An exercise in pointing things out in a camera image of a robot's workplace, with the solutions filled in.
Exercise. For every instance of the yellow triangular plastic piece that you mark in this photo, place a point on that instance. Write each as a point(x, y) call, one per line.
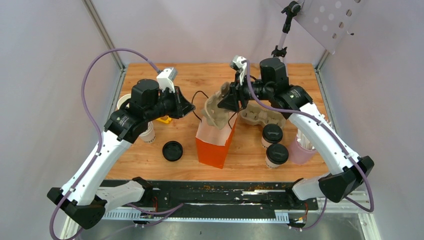
point(165, 119)

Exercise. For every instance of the perforated grey metal panel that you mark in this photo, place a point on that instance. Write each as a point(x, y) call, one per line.
point(328, 21)

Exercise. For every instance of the white paper coffee cup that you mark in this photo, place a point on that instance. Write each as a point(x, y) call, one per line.
point(270, 164)

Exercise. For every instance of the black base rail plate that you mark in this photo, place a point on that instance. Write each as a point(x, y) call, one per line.
point(223, 200)

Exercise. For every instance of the black coffee cup lid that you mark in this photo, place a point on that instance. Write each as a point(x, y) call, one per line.
point(278, 153)

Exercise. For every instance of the silver camera tripod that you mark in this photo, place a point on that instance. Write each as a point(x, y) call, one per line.
point(290, 11)

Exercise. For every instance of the stack of white paper cups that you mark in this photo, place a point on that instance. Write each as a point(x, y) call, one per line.
point(149, 135)

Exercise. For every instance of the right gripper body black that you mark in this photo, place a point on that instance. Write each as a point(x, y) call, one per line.
point(244, 92)

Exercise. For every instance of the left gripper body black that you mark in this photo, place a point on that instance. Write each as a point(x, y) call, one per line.
point(169, 106)

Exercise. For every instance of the orange paper bag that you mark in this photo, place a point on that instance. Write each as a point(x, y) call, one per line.
point(213, 144)

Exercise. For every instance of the brown cardboard cup carrier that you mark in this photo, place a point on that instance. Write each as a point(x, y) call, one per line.
point(256, 115)
point(215, 116)

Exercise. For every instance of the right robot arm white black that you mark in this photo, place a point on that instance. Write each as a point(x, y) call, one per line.
point(347, 169)

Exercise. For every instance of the pink holder with white straws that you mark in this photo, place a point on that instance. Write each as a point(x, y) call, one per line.
point(301, 149)

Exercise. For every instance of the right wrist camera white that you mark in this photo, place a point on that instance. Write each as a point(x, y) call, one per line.
point(239, 64)

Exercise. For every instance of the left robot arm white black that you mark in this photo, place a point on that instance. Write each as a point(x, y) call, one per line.
point(81, 197)

